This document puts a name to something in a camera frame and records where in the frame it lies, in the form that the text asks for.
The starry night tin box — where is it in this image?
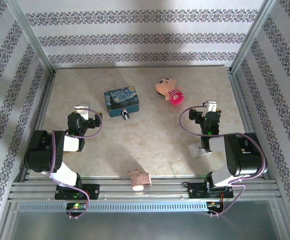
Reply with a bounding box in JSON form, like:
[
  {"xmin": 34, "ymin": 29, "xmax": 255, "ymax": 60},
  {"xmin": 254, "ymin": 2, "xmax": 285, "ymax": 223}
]
[{"xmin": 104, "ymin": 86, "xmax": 140, "ymax": 119}]

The white plastic stand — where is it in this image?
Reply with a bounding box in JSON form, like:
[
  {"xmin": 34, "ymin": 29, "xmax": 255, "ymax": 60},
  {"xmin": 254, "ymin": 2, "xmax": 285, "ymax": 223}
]
[{"xmin": 188, "ymin": 142, "xmax": 212, "ymax": 158}]

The pink plush doll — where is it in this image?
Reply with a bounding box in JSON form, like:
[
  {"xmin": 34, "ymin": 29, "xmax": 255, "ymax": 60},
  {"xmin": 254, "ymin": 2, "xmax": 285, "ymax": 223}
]
[{"xmin": 155, "ymin": 76, "xmax": 185, "ymax": 107}]

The circuit board with green light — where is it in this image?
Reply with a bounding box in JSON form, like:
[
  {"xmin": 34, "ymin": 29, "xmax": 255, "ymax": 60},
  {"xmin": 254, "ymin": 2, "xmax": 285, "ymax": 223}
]
[{"xmin": 66, "ymin": 202, "xmax": 87, "ymax": 210}]

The pink wooden toy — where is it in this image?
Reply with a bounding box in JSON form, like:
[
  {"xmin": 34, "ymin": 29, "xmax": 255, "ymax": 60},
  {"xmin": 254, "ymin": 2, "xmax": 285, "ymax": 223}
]
[{"xmin": 127, "ymin": 169, "xmax": 152, "ymax": 192}]

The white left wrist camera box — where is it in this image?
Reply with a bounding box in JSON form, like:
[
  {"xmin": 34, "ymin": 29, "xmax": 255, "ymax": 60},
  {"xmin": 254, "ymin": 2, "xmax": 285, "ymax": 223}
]
[{"xmin": 74, "ymin": 103, "xmax": 90, "ymax": 120}]

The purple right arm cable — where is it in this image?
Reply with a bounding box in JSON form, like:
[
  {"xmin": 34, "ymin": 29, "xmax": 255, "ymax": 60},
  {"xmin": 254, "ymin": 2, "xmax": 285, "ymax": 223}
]
[{"xmin": 179, "ymin": 105, "xmax": 266, "ymax": 219}]

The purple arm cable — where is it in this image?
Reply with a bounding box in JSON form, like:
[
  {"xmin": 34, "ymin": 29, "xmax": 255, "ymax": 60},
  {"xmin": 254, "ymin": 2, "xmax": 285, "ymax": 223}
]
[
  {"xmin": 48, "ymin": 109, "xmax": 103, "ymax": 220},
  {"xmin": 179, "ymin": 105, "xmax": 266, "ymax": 219}
]

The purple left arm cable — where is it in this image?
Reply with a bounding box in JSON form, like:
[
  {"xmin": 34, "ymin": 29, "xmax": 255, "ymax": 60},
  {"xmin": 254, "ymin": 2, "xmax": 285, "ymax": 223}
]
[{"xmin": 48, "ymin": 109, "xmax": 103, "ymax": 220}]

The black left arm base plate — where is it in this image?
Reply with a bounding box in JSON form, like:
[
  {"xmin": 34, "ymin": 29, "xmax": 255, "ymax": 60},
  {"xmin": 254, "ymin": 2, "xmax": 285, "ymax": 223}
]
[{"xmin": 54, "ymin": 184, "xmax": 100, "ymax": 200}]

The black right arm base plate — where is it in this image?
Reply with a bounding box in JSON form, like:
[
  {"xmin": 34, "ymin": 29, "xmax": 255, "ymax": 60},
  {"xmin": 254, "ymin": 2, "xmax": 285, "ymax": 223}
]
[{"xmin": 188, "ymin": 186, "xmax": 234, "ymax": 200}]

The circuit board with orange wires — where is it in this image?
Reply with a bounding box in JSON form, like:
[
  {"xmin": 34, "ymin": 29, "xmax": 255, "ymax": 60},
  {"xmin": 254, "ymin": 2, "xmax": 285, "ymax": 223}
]
[{"xmin": 206, "ymin": 201, "xmax": 224, "ymax": 210}]

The aluminium frame rail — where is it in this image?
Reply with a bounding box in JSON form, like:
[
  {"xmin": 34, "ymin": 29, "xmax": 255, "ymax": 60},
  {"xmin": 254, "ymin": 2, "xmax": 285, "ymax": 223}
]
[{"xmin": 8, "ymin": 174, "xmax": 282, "ymax": 201}]

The aluminium corner post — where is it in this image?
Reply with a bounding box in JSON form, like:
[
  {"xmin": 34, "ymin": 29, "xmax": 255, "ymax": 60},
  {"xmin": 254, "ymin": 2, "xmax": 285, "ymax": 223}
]
[
  {"xmin": 6, "ymin": 0, "xmax": 56, "ymax": 76},
  {"xmin": 229, "ymin": 0, "xmax": 278, "ymax": 74}
]

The grey slotted cable duct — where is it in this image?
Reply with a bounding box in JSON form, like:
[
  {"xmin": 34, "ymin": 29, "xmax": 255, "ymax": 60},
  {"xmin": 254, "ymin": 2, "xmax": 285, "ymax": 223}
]
[{"xmin": 17, "ymin": 202, "xmax": 208, "ymax": 212}]

